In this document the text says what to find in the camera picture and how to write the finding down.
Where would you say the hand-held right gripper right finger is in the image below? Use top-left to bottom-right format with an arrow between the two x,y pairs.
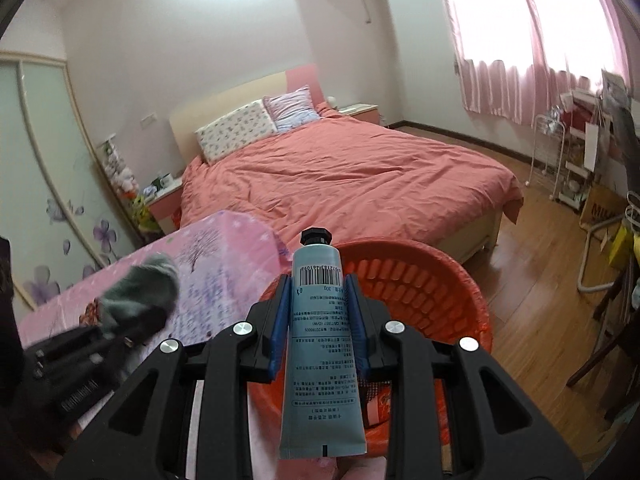
345,274 -> 586,480

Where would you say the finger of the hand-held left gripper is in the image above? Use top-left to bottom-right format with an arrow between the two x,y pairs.
102,306 -> 169,356

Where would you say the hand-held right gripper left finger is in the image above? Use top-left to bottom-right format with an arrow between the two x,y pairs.
55,274 -> 292,480

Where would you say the blue cream tube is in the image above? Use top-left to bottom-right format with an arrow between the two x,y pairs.
278,227 -> 369,446

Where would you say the green fuzzy sock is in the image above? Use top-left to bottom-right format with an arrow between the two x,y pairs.
97,254 -> 181,336

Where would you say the orange plastic basket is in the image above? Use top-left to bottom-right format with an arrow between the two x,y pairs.
247,237 -> 496,448

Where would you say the red snack packet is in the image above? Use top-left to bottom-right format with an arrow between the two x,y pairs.
362,382 -> 394,429

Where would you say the floral printed blanket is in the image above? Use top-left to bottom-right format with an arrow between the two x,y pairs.
15,210 -> 391,480

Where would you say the pink nightstand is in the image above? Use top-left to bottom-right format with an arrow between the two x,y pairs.
145,180 -> 185,236

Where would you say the clear tube of plush toys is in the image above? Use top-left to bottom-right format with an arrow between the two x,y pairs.
97,140 -> 151,234

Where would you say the coral duvet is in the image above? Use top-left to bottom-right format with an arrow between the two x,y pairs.
179,104 -> 524,267

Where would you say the flower-print sliding wardrobe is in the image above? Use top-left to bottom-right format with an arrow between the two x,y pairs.
0,55 -> 140,311

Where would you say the floral pillow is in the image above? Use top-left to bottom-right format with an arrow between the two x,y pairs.
195,99 -> 279,164

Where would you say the cream nightstand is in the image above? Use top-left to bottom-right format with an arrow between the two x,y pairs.
336,103 -> 381,124

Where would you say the pink striped pillow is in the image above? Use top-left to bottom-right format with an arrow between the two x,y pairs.
262,86 -> 322,132

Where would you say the bed with salmon duvet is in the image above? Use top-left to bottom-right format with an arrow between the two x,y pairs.
169,64 -> 506,267

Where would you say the dark wooden chair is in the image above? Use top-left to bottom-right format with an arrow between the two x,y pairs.
565,260 -> 640,422

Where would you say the brown cardboard box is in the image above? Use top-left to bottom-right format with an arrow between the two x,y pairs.
580,184 -> 629,234

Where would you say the yellow bag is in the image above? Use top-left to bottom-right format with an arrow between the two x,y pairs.
607,222 -> 639,271

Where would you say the pink curtain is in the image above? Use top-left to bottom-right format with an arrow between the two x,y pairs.
432,0 -> 640,127

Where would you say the white tubular frame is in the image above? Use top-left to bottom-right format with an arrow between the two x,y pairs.
577,220 -> 634,295

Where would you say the white wire rack trolley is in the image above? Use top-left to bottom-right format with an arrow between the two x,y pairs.
531,107 -> 604,209

